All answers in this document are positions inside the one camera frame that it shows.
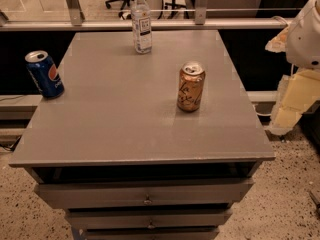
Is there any middle grey drawer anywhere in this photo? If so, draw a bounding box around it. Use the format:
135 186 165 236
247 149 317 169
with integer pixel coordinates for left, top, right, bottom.
66 208 232 229

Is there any bottom grey drawer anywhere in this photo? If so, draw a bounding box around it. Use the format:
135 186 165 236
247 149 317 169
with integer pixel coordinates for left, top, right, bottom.
83 228 219 240

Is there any white cable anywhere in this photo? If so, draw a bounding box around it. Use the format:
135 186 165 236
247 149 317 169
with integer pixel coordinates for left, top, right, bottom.
271 15 294 28

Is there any blue pepsi can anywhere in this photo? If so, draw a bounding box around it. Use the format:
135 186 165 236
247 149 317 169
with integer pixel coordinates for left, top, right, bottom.
25 50 64 99

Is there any grey drawer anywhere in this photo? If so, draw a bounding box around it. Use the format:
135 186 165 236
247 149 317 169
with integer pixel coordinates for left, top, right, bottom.
35 178 254 209
83 228 219 240
66 208 232 229

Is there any top grey drawer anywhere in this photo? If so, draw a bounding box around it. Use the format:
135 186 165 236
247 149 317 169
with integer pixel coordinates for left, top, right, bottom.
35 178 254 209

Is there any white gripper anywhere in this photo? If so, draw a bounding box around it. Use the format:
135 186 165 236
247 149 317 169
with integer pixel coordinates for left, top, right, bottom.
268 0 320 135

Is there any orange lacroix can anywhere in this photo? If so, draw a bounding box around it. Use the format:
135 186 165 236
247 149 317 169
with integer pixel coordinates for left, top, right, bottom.
177 61 206 112

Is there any grey drawer cabinet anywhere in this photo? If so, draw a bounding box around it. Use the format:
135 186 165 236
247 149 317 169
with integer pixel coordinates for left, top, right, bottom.
8 29 276 240

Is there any clear plastic water bottle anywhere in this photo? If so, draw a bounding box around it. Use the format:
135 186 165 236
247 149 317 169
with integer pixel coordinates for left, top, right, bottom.
131 0 152 54

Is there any metal window rail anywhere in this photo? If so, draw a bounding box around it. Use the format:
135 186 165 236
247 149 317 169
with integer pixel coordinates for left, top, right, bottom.
0 16 293 32

